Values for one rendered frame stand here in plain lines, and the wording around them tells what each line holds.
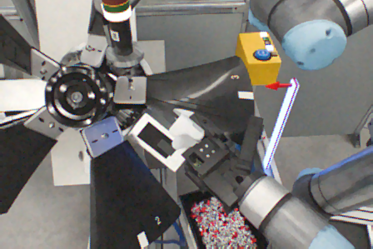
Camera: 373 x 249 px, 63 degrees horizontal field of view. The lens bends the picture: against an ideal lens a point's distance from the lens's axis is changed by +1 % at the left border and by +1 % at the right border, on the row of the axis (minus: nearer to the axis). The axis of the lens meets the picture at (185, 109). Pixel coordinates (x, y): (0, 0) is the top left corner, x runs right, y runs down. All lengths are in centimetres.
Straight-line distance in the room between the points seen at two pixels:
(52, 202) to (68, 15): 128
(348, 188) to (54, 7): 79
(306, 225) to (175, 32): 108
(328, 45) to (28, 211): 178
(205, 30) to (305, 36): 97
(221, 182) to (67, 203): 150
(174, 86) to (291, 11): 27
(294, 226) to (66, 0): 76
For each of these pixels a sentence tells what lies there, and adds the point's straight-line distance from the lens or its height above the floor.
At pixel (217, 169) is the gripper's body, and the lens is 51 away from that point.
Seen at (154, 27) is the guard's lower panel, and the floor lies 90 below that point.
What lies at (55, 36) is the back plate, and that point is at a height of 116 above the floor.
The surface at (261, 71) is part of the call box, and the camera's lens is 94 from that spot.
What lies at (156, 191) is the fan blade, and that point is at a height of 98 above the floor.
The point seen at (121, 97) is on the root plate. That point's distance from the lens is 62.
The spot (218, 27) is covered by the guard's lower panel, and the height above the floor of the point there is 89.
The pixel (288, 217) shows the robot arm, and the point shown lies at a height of 121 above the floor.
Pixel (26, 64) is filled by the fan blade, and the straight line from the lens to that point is 70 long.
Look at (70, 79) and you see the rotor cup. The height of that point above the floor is 125.
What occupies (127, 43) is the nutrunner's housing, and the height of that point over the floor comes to 131.
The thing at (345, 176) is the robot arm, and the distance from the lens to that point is 53.
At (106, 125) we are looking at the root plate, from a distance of 67.
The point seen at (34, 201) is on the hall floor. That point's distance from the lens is 200.
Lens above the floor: 162
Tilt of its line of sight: 47 degrees down
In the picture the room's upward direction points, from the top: straight up
